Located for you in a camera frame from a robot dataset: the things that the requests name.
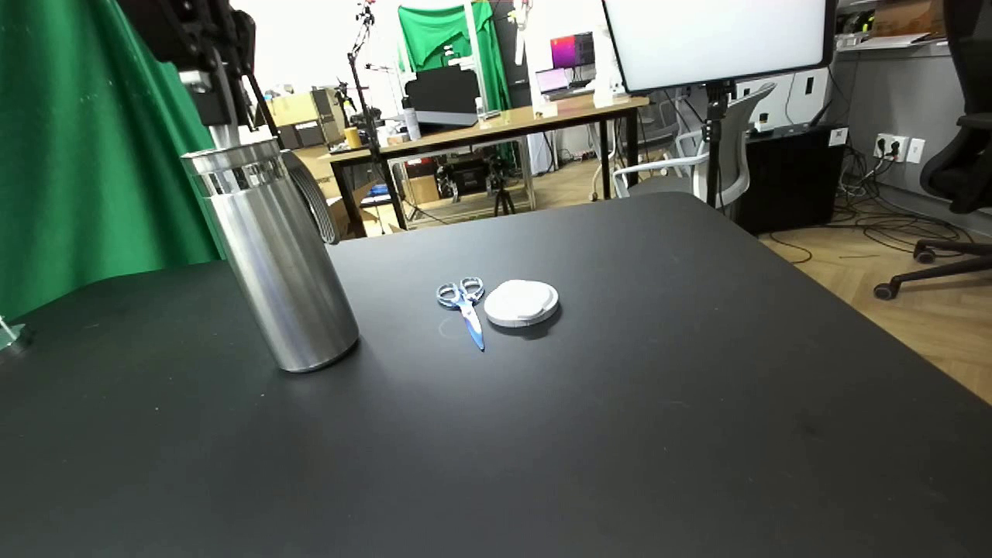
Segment white round pad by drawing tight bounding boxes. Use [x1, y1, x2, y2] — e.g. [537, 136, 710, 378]
[480, 275, 563, 335]

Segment thin black slanted pole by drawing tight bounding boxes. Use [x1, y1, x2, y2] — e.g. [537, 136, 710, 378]
[250, 76, 278, 139]

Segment grey mesh office chair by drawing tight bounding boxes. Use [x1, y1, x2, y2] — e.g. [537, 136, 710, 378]
[617, 88, 779, 210]

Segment black monitor back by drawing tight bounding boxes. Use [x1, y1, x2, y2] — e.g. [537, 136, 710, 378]
[399, 66, 482, 131]

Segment monitor with purple display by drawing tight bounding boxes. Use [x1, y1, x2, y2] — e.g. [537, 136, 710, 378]
[544, 28, 602, 74]

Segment small black floor tripod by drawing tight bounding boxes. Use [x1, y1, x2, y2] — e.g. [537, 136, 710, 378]
[482, 167, 520, 218]

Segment white screen on stand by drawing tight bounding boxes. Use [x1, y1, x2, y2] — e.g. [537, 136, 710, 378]
[598, 0, 836, 210]

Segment green fabric curtain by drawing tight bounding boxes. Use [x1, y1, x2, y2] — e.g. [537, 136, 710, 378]
[0, 0, 243, 323]

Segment wooden desk with black legs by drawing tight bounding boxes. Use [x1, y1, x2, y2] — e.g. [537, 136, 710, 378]
[326, 93, 650, 241]

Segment metal mounting plate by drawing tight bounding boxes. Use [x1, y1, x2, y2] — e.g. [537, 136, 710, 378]
[0, 317, 29, 356]

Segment green hanging cloth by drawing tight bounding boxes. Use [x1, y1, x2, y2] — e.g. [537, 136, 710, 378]
[397, 0, 515, 116]

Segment stainless steel flask with handle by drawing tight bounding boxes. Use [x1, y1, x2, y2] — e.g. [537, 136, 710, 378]
[180, 136, 364, 378]

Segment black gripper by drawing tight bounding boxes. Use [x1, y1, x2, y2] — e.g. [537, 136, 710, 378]
[115, 0, 263, 132]

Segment black office chair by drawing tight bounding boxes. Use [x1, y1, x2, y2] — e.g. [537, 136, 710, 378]
[872, 0, 992, 305]

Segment black cabinet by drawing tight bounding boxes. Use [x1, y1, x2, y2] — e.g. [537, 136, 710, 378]
[732, 122, 853, 236]

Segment beige storage boxes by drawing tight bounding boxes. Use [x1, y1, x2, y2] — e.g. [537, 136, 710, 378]
[270, 88, 349, 156]

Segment blue-handled small scissors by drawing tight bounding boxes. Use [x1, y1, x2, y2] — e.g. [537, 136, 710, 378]
[434, 273, 490, 354]

